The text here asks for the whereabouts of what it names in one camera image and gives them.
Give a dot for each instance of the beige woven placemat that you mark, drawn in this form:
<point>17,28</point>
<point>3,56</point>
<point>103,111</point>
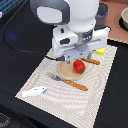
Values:
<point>74,106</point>

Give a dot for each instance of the knife with wooden handle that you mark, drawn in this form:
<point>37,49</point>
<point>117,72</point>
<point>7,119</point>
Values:
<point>91,61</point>

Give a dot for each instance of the beige bowl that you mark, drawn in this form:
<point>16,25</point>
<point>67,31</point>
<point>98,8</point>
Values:
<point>124,19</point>

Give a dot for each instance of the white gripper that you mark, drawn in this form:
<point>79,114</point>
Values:
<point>68,45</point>

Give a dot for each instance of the red toy tomato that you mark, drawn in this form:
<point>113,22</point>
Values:
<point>79,66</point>

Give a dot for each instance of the round wooden plate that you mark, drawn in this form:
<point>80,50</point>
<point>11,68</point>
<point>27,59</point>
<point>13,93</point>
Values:
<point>66,70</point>

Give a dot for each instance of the fork with wooden handle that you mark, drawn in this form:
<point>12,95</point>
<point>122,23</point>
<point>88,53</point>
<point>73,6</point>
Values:
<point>69,82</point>

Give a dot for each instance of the large grey pot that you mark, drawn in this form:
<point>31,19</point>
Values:
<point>102,14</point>

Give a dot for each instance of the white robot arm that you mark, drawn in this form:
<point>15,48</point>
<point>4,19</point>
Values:
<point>76,15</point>

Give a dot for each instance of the yellow toy butter box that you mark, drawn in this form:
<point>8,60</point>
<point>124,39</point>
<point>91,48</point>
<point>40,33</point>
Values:
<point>100,51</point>

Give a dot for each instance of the pink wooden tray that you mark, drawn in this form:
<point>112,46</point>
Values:
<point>117,33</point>

